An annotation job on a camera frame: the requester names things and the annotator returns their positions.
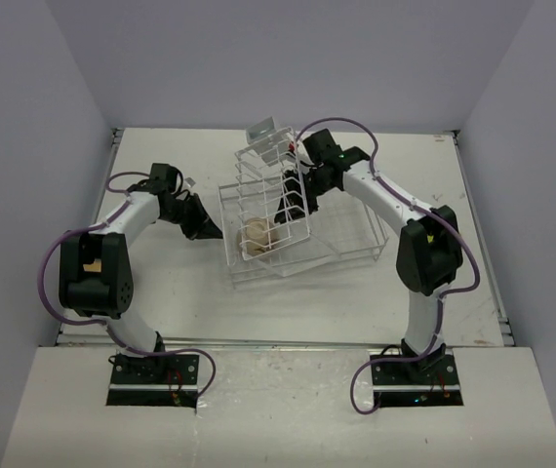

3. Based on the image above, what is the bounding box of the beige bowl with drawing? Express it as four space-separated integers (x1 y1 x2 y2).
237 217 280 257

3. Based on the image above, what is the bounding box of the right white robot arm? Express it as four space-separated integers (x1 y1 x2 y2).
273 129 463 383

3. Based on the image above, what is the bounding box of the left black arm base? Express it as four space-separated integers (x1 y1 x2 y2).
106 353 199 409

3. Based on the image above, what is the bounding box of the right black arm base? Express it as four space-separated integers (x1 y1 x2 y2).
371 346 463 409

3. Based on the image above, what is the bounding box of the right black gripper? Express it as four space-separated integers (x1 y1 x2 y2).
276 169 336 224

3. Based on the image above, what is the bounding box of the white wire dish rack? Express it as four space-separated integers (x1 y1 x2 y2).
218 117 389 286

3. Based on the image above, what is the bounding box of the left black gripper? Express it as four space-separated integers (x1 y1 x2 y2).
161 193 224 241

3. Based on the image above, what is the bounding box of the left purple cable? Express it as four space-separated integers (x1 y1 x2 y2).
36 171 218 406

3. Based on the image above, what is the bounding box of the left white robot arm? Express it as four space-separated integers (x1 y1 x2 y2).
59 163 222 383

